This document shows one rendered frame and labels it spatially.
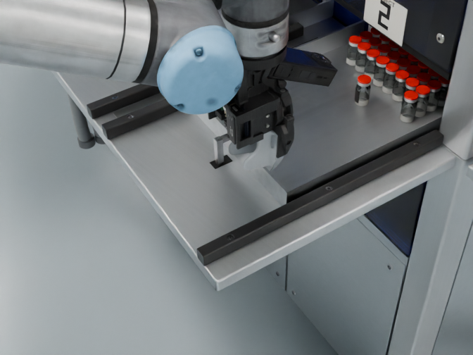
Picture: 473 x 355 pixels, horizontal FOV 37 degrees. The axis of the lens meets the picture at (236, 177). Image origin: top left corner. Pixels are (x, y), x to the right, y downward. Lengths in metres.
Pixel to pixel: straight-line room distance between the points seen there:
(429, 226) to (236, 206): 0.36
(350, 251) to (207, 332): 0.58
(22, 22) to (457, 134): 0.65
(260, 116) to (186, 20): 0.26
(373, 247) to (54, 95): 1.60
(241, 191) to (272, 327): 0.95
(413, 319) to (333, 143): 0.45
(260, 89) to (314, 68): 0.08
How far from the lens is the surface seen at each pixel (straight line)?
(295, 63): 0.86
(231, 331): 1.88
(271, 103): 0.84
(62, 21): 0.58
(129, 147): 1.06
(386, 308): 1.43
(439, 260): 1.22
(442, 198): 1.12
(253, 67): 0.80
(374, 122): 1.09
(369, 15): 1.09
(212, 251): 0.88
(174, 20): 0.61
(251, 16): 0.76
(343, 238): 1.44
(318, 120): 1.08
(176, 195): 0.98
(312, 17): 1.29
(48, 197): 2.28
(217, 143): 0.98
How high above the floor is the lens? 1.58
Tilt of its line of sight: 45 degrees down
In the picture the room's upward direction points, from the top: 2 degrees counter-clockwise
